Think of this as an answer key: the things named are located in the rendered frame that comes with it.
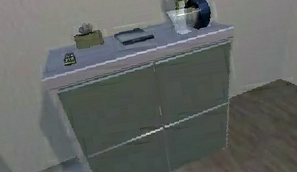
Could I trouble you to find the white glass bowl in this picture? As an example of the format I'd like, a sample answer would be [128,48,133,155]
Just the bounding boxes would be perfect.
[166,5,205,37]

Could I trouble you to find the grey chest of drawers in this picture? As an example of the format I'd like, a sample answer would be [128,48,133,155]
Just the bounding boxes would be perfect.
[35,10,261,172]

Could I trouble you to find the dark blue round alarm clock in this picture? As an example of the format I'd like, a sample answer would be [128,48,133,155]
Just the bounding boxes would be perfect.
[183,0,214,32]

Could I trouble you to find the black remote control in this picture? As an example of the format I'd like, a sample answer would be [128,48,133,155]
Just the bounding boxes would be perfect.
[62,51,79,67]

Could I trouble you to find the small plant in olive box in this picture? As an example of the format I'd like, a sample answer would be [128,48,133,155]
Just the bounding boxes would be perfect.
[71,19,106,51]

